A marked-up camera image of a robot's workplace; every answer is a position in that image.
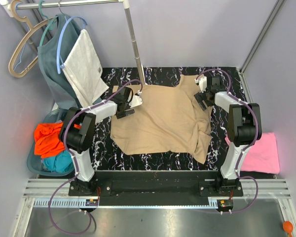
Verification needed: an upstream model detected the beige t shirt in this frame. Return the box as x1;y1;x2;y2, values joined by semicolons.
110;75;212;164

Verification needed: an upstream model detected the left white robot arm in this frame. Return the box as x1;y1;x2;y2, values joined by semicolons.
59;86;143;196

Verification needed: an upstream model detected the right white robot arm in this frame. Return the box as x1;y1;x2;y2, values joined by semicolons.
194;75;262;196

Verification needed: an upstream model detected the white hanging t shirt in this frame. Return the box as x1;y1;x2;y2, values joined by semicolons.
63;29;109;107

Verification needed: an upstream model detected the grey-green hanging t shirt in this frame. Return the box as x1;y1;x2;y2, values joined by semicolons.
38;14;83;109

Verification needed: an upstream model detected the light blue hanger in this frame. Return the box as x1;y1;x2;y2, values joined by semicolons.
57;16;88;74

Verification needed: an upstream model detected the teal blue t shirt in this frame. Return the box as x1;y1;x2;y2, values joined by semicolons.
42;150;74;173

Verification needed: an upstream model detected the orange t shirt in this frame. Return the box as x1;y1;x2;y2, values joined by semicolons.
34;122;81;158

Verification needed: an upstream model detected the folded pink t shirt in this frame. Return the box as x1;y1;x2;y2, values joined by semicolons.
238;132;280;174

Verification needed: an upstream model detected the blue plastic laundry basket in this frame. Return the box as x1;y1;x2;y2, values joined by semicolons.
27;109;74;177

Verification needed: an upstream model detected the green hanger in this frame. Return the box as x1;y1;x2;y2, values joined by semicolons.
38;0;57;46

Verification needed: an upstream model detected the beige wooden hanger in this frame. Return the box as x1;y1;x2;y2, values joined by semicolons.
8;0;48;78

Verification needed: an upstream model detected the metal clothes rack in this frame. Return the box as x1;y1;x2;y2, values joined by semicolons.
0;0;145;83

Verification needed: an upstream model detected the orange ball tool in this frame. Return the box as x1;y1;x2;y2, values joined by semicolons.
282;221;294;237

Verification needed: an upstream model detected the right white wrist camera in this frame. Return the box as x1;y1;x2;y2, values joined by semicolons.
194;76;207;93

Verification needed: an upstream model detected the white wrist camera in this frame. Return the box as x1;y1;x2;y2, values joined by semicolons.
194;76;207;93
128;91;143;108

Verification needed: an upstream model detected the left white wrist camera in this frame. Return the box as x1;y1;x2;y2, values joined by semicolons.
128;91;143;108

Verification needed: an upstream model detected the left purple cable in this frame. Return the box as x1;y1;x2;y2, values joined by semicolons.
48;79;144;234

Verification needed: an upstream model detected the purple cable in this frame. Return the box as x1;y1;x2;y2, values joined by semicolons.
194;68;259;215
48;79;144;234

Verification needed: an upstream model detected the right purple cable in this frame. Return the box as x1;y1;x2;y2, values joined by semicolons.
194;68;259;215

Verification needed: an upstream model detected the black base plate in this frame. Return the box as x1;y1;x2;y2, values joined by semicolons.
69;171;243;208

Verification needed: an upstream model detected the aluminium frame rail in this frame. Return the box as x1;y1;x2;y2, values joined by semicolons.
238;0;287;75

